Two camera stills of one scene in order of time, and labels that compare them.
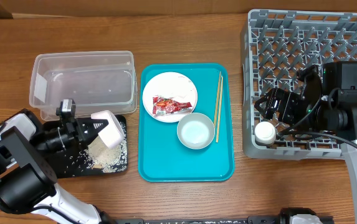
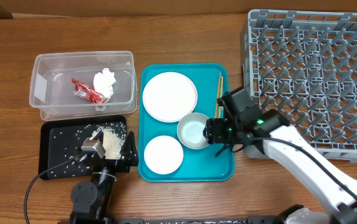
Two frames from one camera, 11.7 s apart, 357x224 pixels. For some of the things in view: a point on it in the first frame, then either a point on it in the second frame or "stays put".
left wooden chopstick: x=217 y=99 stays put
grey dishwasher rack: x=276 y=43 stays put
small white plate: x=113 y=133 -> x=163 y=155
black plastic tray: x=90 y=158 stays put
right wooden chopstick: x=220 y=112 stays put
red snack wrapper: x=163 y=106 -> x=88 y=93
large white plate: x=171 y=84 stays put
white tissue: x=188 y=95 -> x=103 y=82
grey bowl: x=195 y=130 stays put
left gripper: x=73 y=126 -> x=130 y=158
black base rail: x=251 y=219 stays put
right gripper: x=287 y=99 -> x=214 y=134
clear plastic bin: x=98 y=82 stays put
